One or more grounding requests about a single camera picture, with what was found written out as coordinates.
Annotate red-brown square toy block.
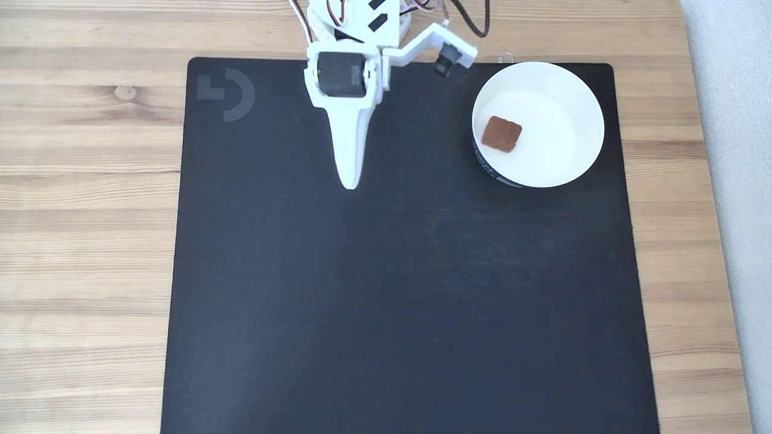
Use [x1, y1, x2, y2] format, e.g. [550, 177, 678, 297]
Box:
[481, 115, 524, 154]

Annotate white round plate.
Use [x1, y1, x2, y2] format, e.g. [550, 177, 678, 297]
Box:
[471, 61, 606, 189]

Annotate black mouse mat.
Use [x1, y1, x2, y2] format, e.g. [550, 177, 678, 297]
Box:
[160, 56, 661, 434]

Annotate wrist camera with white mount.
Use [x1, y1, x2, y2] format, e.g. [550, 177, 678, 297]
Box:
[382, 22, 479, 78]

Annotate red white black servo wires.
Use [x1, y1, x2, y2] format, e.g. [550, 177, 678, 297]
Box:
[400, 0, 451, 20]
[288, 0, 317, 45]

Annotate black cable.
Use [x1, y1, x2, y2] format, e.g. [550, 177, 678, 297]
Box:
[451, 0, 491, 39]

